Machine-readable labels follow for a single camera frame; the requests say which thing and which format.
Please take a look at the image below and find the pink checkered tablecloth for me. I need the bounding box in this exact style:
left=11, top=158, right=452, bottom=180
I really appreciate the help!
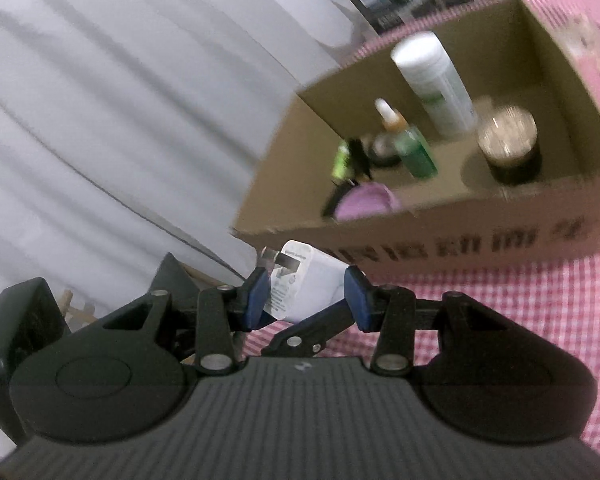
left=240, top=0, right=600, bottom=456

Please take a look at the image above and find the white plastic bottle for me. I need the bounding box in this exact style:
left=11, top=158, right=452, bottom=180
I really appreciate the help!
left=391, top=31, right=478, bottom=141

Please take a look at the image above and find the white curtain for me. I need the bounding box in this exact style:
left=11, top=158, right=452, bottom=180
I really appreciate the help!
left=0, top=0, right=376, bottom=306

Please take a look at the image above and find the purple plastic lid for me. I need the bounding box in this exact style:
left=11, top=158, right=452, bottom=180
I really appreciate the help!
left=336, top=182, right=402, bottom=222

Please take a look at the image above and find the brown cardboard box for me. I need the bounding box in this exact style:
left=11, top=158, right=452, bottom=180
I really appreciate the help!
left=232, top=0, right=600, bottom=281

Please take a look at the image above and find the black cylinder roll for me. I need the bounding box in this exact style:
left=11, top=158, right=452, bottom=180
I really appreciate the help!
left=347, top=137, right=373, bottom=183

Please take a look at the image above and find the green dropper bottle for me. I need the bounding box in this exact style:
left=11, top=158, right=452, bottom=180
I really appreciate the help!
left=375, top=99, right=440, bottom=179

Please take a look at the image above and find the black glossy oval case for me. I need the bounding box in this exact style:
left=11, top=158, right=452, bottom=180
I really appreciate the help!
left=370, top=132, right=403, bottom=168

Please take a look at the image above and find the black tape roll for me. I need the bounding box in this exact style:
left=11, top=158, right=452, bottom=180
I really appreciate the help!
left=321, top=185, right=361, bottom=218

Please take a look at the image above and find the white charger plug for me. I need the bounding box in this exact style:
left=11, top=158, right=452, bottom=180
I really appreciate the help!
left=257, top=240, right=366, bottom=323

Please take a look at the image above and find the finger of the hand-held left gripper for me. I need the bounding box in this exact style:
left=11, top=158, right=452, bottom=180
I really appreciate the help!
left=265, top=304, right=355, bottom=358

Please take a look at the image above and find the dark jar with gold lid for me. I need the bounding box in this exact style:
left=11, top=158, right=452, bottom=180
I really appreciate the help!
left=477, top=106, right=543, bottom=186

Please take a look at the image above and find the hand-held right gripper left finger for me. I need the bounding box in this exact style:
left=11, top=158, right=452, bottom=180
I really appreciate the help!
left=102, top=267, right=276, bottom=376

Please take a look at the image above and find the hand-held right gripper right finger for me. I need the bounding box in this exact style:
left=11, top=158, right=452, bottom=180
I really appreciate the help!
left=344, top=266, right=511, bottom=376

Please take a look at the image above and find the green patterned tube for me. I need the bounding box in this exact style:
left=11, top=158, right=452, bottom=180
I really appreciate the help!
left=331, top=140, right=353, bottom=183

